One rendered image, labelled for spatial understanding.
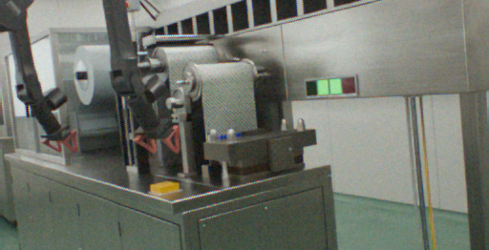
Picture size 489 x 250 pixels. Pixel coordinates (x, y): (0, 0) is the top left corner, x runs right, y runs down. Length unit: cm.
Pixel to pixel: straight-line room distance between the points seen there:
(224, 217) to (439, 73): 77
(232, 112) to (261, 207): 41
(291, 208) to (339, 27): 64
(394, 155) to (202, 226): 324
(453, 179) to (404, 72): 284
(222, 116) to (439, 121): 272
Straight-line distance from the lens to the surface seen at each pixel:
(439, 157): 439
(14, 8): 124
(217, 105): 188
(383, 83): 164
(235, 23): 225
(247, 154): 172
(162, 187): 163
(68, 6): 761
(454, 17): 150
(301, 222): 182
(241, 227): 166
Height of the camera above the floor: 122
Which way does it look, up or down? 3 degrees down
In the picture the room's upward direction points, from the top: 5 degrees counter-clockwise
